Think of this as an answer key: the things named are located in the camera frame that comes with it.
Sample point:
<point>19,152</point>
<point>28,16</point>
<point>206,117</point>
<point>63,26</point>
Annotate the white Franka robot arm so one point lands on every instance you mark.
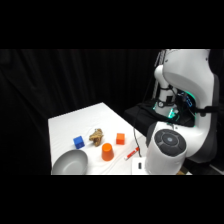
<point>191,76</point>

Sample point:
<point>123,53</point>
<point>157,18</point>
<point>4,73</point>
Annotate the red marker pen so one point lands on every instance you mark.
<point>132,153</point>

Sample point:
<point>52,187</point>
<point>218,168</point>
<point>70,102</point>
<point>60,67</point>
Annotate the orange cube block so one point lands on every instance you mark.
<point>120,138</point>

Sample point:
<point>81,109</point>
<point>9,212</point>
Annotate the striped tiger toy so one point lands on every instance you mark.
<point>96,136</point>

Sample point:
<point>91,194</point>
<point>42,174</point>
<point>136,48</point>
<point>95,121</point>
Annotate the black robot stand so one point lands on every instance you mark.
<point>141,116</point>

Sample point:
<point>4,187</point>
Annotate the white tablecloth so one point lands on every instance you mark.
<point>83,121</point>

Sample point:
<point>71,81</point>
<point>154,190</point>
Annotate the orange plastic cup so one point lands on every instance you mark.
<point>107,152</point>

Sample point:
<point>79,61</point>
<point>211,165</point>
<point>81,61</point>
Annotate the blue cube block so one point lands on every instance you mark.
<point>78,142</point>

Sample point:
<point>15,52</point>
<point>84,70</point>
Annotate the black curtain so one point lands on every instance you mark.
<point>66,76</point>

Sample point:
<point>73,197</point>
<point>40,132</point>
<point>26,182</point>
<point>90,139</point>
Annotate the white box with dark slot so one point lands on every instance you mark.
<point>138,168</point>

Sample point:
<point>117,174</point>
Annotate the grey bowl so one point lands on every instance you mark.
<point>70,162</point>

